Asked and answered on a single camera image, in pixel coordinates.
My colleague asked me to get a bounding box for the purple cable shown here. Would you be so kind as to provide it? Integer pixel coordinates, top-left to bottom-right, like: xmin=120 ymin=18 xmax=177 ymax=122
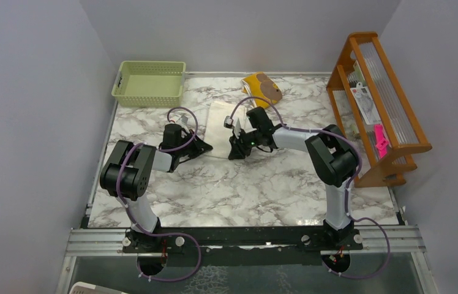
xmin=228 ymin=96 xmax=392 ymax=281
xmin=114 ymin=107 xmax=203 ymax=284

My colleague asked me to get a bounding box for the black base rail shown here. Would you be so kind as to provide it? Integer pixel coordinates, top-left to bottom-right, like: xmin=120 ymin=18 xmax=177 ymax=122
xmin=122 ymin=225 xmax=363 ymax=267

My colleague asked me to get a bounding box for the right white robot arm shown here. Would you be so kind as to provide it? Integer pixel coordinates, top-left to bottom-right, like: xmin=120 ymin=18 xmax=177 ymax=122
xmin=223 ymin=107 xmax=361 ymax=249

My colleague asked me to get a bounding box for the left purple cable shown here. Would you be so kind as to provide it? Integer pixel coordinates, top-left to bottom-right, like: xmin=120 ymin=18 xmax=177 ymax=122
xmin=114 ymin=107 xmax=203 ymax=284

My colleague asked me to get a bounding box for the green plastic basket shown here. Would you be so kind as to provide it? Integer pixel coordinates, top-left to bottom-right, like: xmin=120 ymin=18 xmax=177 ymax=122
xmin=111 ymin=61 xmax=186 ymax=108

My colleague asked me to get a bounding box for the aluminium frame rail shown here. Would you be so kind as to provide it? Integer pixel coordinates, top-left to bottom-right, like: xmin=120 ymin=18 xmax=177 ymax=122
xmin=65 ymin=225 xmax=427 ymax=257

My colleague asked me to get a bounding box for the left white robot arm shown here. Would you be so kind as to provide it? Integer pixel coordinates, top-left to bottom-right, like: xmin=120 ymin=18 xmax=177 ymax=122
xmin=100 ymin=123 xmax=213 ymax=252

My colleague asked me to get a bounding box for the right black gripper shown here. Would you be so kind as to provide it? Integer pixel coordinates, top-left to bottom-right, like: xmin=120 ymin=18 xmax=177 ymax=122
xmin=230 ymin=127 xmax=261 ymax=159

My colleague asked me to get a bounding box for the yellow bear towel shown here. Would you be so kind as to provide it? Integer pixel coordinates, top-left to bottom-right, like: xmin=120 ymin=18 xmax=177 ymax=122
xmin=242 ymin=72 xmax=283 ymax=104

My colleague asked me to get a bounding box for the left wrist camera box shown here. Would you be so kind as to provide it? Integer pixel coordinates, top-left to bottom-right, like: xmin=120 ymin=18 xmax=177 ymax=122
xmin=171 ymin=115 xmax=189 ymax=128

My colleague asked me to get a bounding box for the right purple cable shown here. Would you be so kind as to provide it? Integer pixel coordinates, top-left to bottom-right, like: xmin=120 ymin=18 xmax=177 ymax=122
xmin=228 ymin=96 xmax=392 ymax=281

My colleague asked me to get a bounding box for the wooden rack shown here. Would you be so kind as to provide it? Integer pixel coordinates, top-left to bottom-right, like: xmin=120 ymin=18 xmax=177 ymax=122
xmin=326 ymin=32 xmax=432 ymax=187

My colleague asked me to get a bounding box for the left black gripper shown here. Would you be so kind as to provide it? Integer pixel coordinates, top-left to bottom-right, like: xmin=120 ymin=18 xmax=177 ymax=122
xmin=176 ymin=129 xmax=211 ymax=159

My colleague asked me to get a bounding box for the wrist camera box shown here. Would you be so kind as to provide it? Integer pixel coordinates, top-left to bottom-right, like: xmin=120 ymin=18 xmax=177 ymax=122
xmin=171 ymin=115 xmax=189 ymax=128
xmin=223 ymin=116 xmax=241 ymax=138

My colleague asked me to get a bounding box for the white tray corner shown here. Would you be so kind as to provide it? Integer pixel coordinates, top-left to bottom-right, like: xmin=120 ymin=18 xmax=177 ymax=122
xmin=69 ymin=282 xmax=127 ymax=294

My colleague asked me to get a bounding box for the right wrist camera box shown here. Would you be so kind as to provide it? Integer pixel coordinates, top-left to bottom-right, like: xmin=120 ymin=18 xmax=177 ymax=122
xmin=223 ymin=116 xmax=241 ymax=138

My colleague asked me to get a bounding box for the pink clip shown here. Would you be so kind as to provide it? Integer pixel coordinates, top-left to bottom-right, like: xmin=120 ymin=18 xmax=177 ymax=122
xmin=374 ymin=124 xmax=389 ymax=158

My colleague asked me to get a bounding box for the white towel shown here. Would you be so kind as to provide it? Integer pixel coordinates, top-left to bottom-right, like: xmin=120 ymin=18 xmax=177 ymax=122
xmin=203 ymin=101 xmax=236 ymax=159

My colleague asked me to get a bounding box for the white paper package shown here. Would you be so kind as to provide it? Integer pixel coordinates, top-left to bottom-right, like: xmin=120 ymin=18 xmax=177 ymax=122
xmin=351 ymin=82 xmax=381 ymax=125

